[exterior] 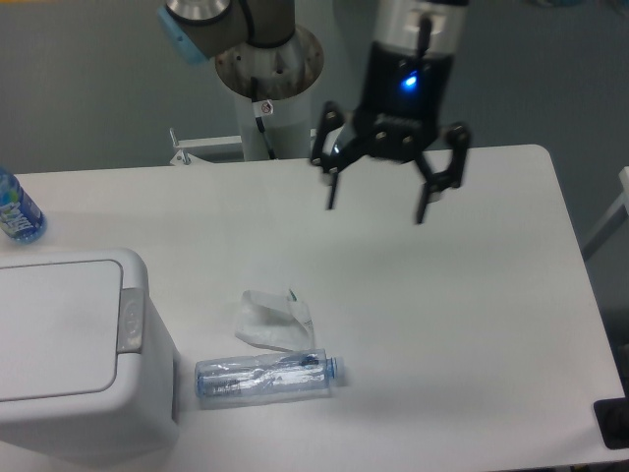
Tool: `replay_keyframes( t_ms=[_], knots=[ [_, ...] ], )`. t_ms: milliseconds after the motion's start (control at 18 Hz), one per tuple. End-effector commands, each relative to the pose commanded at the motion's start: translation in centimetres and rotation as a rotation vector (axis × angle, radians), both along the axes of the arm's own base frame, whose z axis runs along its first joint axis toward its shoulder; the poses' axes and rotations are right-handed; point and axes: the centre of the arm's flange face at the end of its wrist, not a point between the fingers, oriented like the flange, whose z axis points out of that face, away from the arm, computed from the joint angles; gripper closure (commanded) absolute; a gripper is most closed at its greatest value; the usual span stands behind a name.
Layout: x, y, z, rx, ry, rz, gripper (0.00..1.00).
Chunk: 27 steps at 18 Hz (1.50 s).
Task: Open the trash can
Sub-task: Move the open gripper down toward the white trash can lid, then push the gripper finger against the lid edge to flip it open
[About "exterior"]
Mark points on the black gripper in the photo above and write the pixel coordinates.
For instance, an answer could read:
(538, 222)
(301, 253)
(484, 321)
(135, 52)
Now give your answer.
(396, 119)

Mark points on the white plastic trash can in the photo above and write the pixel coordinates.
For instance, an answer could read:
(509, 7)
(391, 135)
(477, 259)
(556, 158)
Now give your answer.
(89, 371)

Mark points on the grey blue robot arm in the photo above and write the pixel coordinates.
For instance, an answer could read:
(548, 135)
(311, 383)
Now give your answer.
(260, 44)

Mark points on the crumpled white plastic wrapper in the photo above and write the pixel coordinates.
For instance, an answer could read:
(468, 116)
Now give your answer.
(280, 322)

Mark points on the clear empty plastic bottle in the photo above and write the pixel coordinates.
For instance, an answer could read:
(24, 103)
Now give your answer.
(268, 378)

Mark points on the black object at edge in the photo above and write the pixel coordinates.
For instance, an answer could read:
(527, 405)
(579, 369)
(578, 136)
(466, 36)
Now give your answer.
(612, 417)

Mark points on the blue labelled drink bottle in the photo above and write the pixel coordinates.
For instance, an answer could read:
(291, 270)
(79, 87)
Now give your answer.
(21, 218)

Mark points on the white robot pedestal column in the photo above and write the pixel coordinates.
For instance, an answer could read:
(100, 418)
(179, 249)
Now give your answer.
(275, 128)

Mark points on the white metal base bracket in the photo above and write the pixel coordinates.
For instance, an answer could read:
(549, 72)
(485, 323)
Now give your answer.
(212, 150)

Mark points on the white frame at right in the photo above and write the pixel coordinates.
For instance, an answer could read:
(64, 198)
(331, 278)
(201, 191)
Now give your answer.
(611, 220)

